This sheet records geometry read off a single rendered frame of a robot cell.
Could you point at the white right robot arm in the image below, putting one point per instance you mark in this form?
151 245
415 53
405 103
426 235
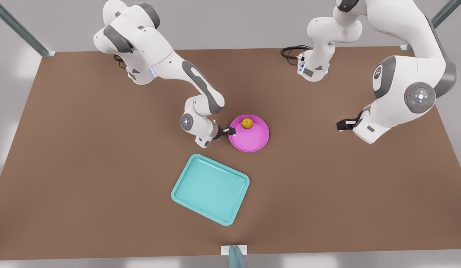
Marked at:
159 56

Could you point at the pink round plate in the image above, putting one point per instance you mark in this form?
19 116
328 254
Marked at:
253 139

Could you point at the teal rectangular tray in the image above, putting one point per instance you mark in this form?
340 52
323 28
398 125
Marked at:
210 190

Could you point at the orange fruit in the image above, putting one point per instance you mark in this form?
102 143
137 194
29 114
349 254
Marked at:
247 123

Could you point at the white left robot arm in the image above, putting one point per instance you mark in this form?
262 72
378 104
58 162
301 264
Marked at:
409 78

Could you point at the silver frame post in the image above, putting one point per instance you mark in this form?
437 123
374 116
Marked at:
236 257
20 28
441 15

